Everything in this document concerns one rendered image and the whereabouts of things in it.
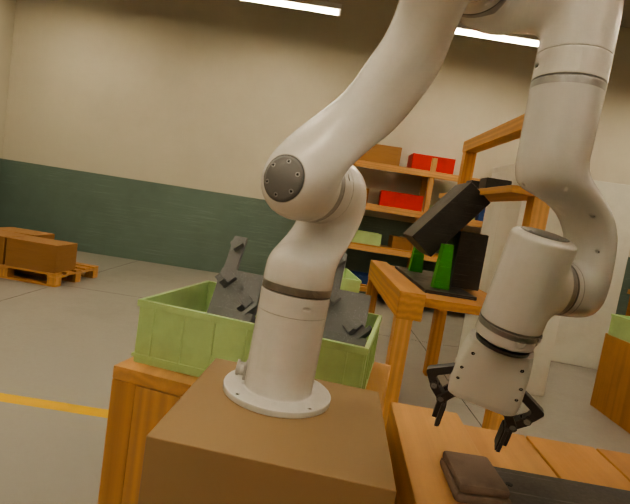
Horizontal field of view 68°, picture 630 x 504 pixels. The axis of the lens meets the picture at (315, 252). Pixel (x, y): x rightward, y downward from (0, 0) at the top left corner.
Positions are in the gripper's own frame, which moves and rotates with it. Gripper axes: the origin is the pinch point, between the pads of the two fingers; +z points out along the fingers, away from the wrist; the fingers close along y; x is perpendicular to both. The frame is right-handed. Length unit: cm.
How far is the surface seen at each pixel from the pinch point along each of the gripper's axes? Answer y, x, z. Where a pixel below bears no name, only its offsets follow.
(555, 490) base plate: -15.2, -3.2, 6.2
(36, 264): 410, -280, 189
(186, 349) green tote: 66, -26, 27
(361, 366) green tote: 22.0, -32.5, 15.6
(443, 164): 63, -631, 9
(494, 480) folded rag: -4.9, 5.0, 3.1
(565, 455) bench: -21.0, -22.0, 11.1
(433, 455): 3.0, -2.3, 8.6
